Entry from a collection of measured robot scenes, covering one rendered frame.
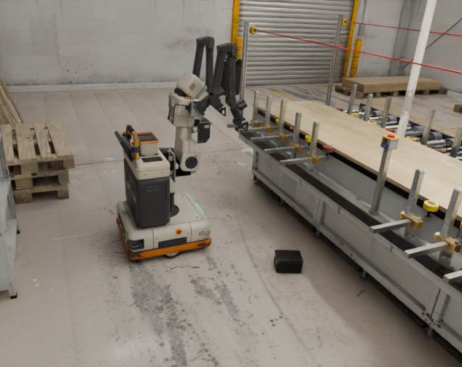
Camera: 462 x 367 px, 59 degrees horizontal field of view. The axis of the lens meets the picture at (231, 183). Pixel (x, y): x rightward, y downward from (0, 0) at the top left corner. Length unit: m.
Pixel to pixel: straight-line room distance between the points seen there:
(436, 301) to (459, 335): 0.22
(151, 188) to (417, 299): 1.97
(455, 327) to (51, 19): 8.06
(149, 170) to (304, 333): 1.52
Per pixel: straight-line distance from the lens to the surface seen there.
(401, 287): 3.15
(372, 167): 3.01
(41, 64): 9.03
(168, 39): 9.31
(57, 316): 2.99
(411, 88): 3.83
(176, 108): 3.08
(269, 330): 2.80
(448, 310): 2.93
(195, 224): 3.28
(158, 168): 3.00
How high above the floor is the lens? 1.93
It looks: 25 degrees down
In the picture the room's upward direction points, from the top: 4 degrees clockwise
